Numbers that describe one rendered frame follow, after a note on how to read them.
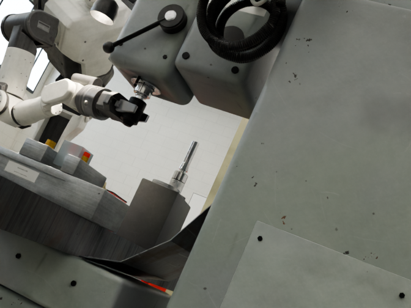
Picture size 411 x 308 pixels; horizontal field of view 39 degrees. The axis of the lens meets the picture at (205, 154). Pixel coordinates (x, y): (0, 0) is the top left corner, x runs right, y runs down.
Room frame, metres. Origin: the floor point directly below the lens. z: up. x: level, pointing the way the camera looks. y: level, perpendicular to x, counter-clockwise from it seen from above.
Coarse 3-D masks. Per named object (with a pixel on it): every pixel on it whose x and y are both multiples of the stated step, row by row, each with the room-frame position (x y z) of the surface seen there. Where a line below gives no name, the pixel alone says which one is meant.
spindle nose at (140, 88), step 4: (140, 84) 1.43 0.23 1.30; (144, 84) 1.43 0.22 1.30; (136, 88) 1.44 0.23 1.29; (140, 88) 1.43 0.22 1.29; (144, 88) 1.43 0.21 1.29; (148, 88) 1.43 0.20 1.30; (152, 88) 1.44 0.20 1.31; (140, 92) 1.44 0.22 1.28; (144, 92) 1.43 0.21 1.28; (148, 92) 1.44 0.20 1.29; (152, 92) 1.45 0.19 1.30; (148, 96) 1.44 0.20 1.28
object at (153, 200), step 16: (144, 192) 1.68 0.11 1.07; (160, 192) 1.67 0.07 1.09; (176, 192) 1.66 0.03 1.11; (128, 208) 1.68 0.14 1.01; (144, 208) 1.67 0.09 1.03; (160, 208) 1.66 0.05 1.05; (176, 208) 1.71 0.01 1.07; (128, 224) 1.68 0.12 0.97; (144, 224) 1.67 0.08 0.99; (160, 224) 1.66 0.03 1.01; (176, 224) 1.78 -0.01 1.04; (128, 240) 1.67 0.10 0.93; (144, 240) 1.66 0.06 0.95; (160, 240) 1.69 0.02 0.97
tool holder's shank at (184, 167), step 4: (192, 144) 1.81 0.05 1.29; (196, 144) 1.81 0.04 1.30; (192, 148) 1.81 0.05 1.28; (196, 148) 1.82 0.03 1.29; (188, 152) 1.81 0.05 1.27; (192, 152) 1.81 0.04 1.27; (188, 156) 1.81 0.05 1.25; (192, 156) 1.82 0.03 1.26; (184, 160) 1.82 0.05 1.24; (188, 160) 1.81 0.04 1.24; (184, 164) 1.81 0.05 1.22; (188, 164) 1.82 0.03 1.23; (180, 168) 1.81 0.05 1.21; (184, 168) 1.81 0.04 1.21; (188, 168) 1.82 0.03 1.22; (184, 172) 1.82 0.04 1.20
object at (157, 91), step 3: (132, 78) 1.43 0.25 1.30; (135, 78) 1.42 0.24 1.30; (141, 78) 1.41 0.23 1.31; (132, 81) 1.46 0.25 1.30; (141, 81) 1.42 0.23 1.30; (144, 81) 1.41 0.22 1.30; (147, 81) 1.41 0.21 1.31; (147, 84) 1.42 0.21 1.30; (150, 84) 1.42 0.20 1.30; (153, 84) 1.42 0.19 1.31; (153, 87) 1.43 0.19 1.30; (156, 87) 1.42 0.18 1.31; (156, 90) 1.44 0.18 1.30; (159, 90) 1.44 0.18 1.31; (153, 93) 1.48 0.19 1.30; (156, 93) 1.47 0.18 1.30; (159, 93) 1.46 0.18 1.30
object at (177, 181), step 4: (172, 176) 1.82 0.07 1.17; (176, 176) 1.80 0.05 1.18; (180, 176) 1.80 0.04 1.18; (172, 180) 1.81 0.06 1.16; (176, 180) 1.80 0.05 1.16; (180, 180) 1.80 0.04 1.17; (184, 180) 1.81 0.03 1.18; (172, 184) 1.80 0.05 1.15; (176, 184) 1.80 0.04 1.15; (180, 184) 1.80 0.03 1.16; (184, 184) 1.82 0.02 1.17; (180, 188) 1.81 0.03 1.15; (180, 192) 1.82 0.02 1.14
